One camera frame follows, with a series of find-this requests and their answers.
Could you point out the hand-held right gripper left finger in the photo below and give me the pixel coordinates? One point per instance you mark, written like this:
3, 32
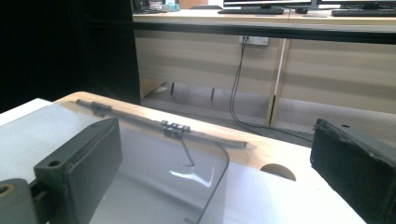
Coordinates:
81, 168

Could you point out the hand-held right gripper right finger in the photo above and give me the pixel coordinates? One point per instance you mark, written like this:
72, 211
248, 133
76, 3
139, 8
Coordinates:
351, 168

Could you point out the grey box with clear lid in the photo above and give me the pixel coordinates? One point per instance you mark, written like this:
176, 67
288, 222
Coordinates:
162, 186

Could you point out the white table sheet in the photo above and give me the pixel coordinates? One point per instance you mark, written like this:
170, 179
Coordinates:
280, 202

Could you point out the beige wooden desk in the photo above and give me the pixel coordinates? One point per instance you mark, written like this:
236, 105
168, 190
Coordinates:
327, 68

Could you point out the black desk foot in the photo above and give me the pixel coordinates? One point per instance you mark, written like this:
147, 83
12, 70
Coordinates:
172, 88
212, 93

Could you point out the black curtain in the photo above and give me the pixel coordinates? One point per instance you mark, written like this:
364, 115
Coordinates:
62, 46

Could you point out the black keyboard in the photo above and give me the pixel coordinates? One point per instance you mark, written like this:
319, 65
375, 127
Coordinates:
250, 11
364, 13

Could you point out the black computer mouse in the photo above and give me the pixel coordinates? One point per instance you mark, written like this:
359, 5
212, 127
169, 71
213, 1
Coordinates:
301, 11

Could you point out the white wall socket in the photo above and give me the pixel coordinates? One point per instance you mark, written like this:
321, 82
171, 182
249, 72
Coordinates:
255, 40

